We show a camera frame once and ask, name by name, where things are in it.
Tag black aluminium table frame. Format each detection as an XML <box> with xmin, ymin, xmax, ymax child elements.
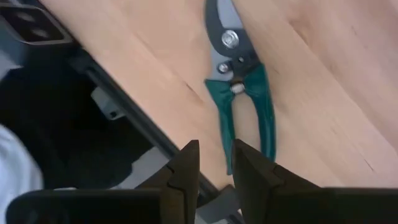
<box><xmin>0</xmin><ymin>0</ymin><xmax>246</xmax><ymax>224</ymax></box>

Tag green handled pruning shears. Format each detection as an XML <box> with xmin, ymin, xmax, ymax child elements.
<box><xmin>203</xmin><ymin>0</ymin><xmax>277</xmax><ymax>175</ymax></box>

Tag grey metal bracket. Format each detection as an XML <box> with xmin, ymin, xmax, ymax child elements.
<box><xmin>91</xmin><ymin>86</ymin><xmax>126</xmax><ymax>121</ymax></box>

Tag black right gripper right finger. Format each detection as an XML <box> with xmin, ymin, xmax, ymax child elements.
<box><xmin>232</xmin><ymin>139</ymin><xmax>321</xmax><ymax>224</ymax></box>

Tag person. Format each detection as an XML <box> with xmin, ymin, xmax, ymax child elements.
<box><xmin>0</xmin><ymin>123</ymin><xmax>44</xmax><ymax>224</ymax></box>

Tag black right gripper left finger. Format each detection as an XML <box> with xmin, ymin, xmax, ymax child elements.
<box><xmin>136</xmin><ymin>139</ymin><xmax>200</xmax><ymax>224</ymax></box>

